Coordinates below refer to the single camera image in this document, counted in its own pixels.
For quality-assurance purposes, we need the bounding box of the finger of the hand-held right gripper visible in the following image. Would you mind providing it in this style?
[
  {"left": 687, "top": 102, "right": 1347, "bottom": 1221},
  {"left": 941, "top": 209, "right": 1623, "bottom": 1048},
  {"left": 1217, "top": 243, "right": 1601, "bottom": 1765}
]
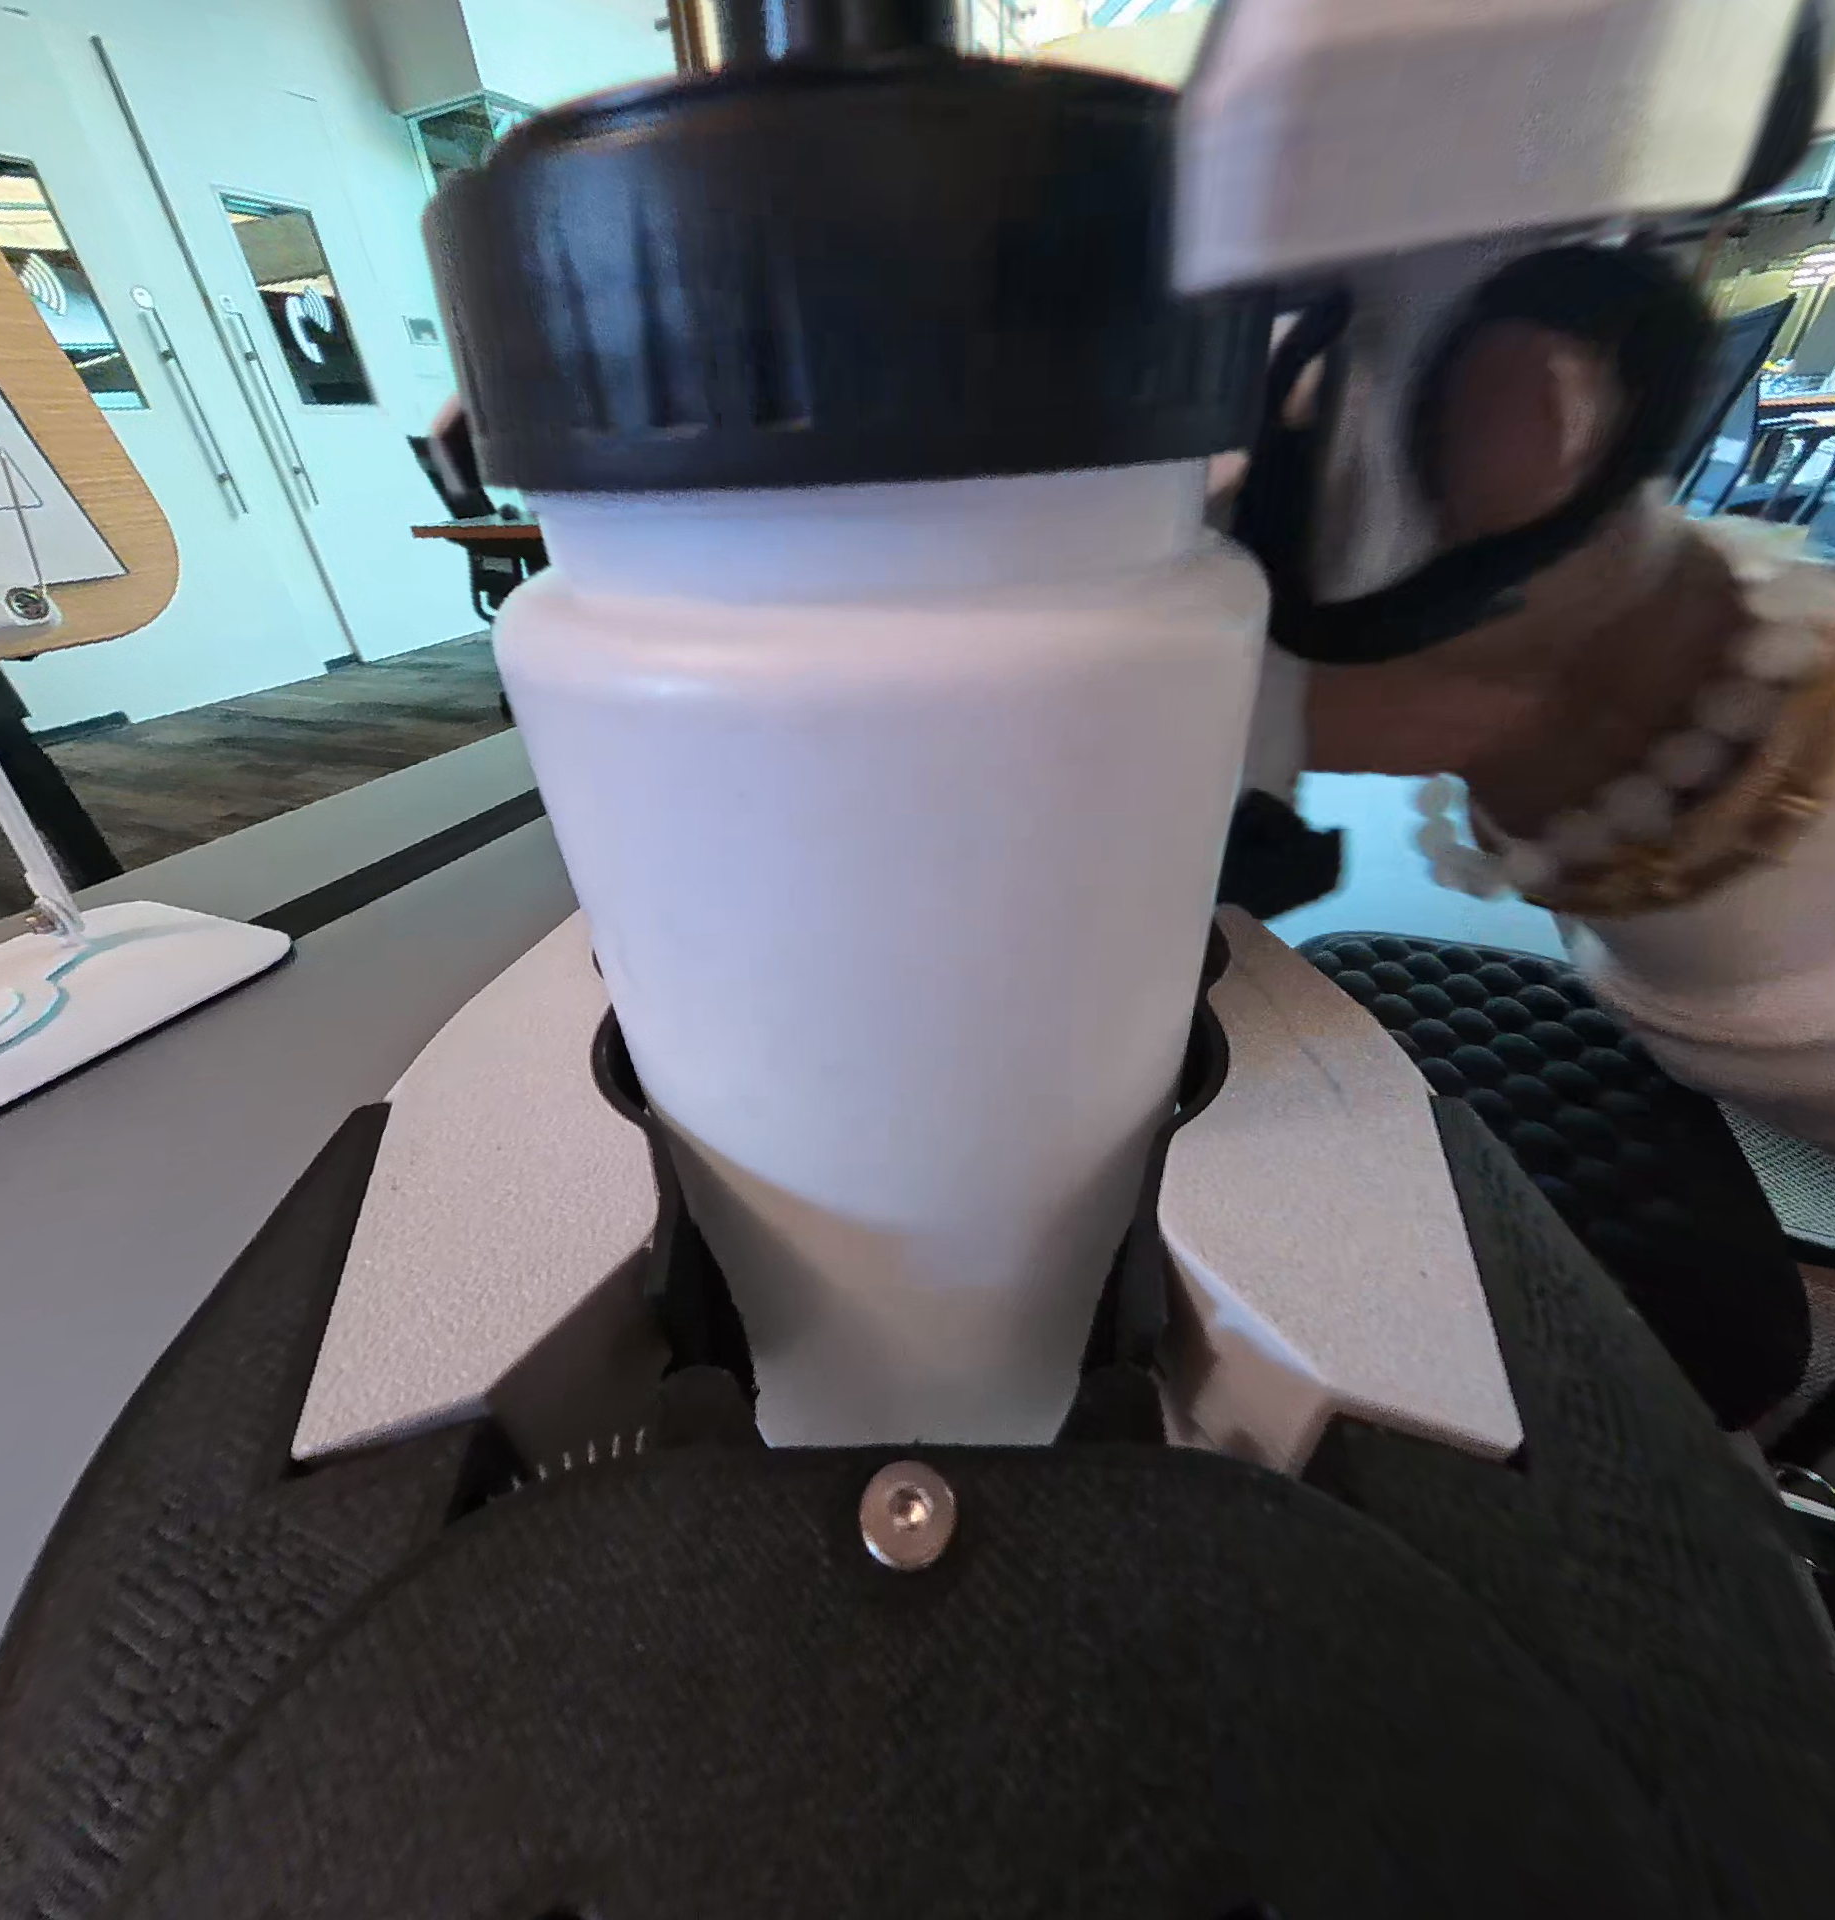
[{"left": 1171, "top": 0, "right": 1835, "bottom": 298}]

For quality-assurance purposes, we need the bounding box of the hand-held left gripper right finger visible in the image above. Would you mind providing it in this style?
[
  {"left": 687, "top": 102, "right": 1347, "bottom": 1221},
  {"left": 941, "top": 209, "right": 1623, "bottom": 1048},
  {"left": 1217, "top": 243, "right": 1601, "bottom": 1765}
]
[{"left": 1139, "top": 906, "right": 1525, "bottom": 1470}]

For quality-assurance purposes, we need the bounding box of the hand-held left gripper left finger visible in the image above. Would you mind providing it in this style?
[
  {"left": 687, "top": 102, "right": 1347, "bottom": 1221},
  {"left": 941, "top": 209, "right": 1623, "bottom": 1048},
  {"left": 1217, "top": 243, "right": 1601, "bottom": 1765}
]
[{"left": 290, "top": 914, "right": 679, "bottom": 1465}]

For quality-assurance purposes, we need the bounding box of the white plastic bottle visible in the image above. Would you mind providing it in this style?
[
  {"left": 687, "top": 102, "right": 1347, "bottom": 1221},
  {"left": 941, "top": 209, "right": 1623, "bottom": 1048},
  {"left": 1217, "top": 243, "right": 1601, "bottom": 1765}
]
[{"left": 493, "top": 451, "right": 1275, "bottom": 1450}]

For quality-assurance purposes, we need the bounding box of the black bottle lid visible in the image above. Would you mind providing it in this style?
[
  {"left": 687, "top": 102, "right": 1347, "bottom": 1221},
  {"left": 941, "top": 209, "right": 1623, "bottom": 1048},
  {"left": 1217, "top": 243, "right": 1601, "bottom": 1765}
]
[{"left": 425, "top": 0, "right": 1281, "bottom": 495}]

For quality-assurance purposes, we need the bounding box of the person's right hand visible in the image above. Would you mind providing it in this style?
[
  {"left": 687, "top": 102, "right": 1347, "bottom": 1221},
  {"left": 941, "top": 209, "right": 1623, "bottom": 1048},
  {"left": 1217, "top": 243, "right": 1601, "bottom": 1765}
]
[{"left": 1299, "top": 318, "right": 1759, "bottom": 825}]

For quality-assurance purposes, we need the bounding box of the black mesh chair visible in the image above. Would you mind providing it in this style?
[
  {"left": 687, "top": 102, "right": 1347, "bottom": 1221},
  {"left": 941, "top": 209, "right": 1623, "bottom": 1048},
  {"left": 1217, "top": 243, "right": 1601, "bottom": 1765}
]
[{"left": 1295, "top": 930, "right": 1835, "bottom": 1481}]

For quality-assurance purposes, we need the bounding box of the black office chair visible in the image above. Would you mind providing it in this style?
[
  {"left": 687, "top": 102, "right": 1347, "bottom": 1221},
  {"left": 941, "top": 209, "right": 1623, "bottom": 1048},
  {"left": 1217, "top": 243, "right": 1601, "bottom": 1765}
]
[
  {"left": 1681, "top": 293, "right": 1807, "bottom": 517},
  {"left": 407, "top": 396, "right": 487, "bottom": 523}
]

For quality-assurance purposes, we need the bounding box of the white door with window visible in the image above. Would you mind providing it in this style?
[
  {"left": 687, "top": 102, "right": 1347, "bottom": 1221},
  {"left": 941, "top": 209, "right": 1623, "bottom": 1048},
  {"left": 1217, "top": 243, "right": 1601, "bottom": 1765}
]
[
  {"left": 0, "top": 0, "right": 362, "bottom": 739},
  {"left": 100, "top": 0, "right": 513, "bottom": 670}
]

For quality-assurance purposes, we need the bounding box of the wooden desk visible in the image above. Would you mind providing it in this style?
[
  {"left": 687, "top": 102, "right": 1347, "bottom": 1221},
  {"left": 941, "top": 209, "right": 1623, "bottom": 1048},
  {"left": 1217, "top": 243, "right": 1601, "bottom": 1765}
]
[{"left": 411, "top": 511, "right": 551, "bottom": 624}]

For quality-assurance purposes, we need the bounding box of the wooden instruction board stand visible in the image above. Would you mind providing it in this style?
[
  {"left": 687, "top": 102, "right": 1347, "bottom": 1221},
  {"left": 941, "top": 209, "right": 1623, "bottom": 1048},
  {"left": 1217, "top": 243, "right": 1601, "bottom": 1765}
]
[{"left": 0, "top": 194, "right": 292, "bottom": 1130}]

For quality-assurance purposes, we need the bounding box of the white bead bracelet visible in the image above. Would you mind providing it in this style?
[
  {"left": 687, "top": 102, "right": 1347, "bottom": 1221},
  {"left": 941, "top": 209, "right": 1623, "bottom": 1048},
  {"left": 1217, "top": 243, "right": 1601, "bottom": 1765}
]
[{"left": 1419, "top": 562, "right": 1835, "bottom": 902}]

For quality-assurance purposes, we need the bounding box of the gold bracelet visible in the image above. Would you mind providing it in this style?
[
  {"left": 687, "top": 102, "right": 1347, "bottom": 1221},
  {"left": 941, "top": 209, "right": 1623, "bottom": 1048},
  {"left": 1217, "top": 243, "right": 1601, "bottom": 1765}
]
[{"left": 1471, "top": 644, "right": 1835, "bottom": 921}]

